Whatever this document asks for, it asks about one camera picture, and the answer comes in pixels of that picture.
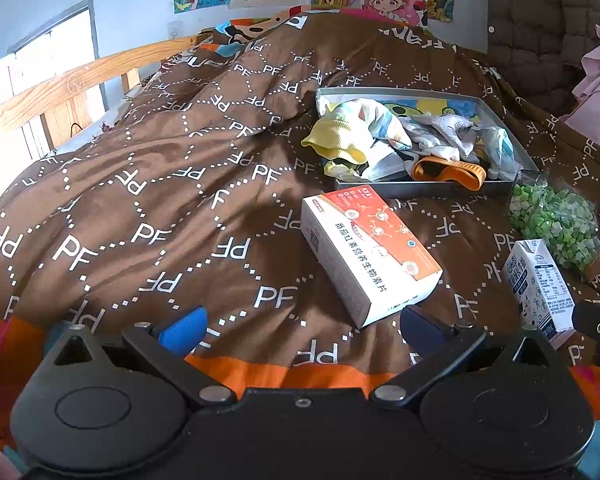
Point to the window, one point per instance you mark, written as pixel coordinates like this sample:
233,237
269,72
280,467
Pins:
65,40

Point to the wooden bed rail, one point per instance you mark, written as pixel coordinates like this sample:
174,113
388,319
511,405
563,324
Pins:
55,90

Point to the white wall socket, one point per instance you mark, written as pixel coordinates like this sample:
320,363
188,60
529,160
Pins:
173,27

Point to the grey tray with dinosaur drawing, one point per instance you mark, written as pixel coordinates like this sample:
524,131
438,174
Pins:
430,189

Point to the white and blue packet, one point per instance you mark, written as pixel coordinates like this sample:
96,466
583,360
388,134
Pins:
500,150

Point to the grey face mask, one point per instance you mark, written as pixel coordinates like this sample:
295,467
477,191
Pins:
387,167

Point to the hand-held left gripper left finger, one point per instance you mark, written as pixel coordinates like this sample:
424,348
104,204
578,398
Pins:
180,332

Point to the brown quilted jacket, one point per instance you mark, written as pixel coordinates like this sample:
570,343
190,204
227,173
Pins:
530,35

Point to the white milk carton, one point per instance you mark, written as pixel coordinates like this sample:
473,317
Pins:
535,285

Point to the orange and white medicine box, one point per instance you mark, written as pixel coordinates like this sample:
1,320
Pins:
370,250

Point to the white cloth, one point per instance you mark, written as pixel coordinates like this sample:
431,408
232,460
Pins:
430,144

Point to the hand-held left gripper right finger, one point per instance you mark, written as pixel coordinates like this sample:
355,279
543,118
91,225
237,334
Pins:
422,327

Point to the striped sock with yellow cuff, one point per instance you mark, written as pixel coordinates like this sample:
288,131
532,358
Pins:
340,135

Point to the brown printed blanket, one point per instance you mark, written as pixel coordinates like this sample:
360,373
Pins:
155,185

